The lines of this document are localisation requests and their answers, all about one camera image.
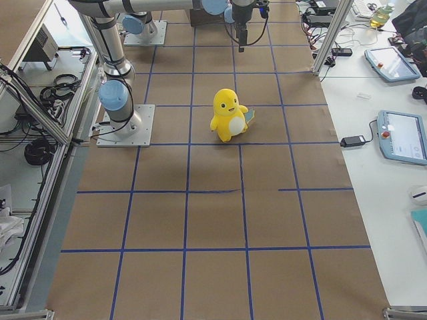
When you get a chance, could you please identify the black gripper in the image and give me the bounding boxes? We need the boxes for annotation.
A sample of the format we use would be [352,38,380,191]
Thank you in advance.
[232,1,249,53]

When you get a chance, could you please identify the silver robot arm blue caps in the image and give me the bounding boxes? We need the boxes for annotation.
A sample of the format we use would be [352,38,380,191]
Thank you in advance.
[69,0,269,143]

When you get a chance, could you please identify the yellow plush toy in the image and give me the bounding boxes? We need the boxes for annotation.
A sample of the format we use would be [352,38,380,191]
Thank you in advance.
[209,89,255,143]

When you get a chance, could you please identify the yellow liquid bottle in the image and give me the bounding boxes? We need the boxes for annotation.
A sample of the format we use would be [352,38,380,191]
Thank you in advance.
[370,3,395,29]

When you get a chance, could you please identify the black power adapter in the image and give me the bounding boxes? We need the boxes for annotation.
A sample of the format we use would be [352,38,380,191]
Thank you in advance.
[340,135,367,148]

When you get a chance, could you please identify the blue teach pendant far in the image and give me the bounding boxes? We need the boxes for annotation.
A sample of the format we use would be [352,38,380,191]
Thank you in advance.
[364,47,421,82]

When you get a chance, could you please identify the blue teach pendant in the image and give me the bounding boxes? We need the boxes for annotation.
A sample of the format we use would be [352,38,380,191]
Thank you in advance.
[364,47,421,82]
[377,110,426,166]

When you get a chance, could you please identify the blue teach pendant near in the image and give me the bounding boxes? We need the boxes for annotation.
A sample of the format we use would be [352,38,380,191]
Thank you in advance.
[377,110,426,166]

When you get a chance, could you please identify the aluminium frame post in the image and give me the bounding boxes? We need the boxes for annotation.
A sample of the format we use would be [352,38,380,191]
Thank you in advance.
[312,0,353,75]

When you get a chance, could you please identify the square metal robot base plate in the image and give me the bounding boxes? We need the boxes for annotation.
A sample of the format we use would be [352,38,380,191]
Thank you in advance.
[96,104,155,147]

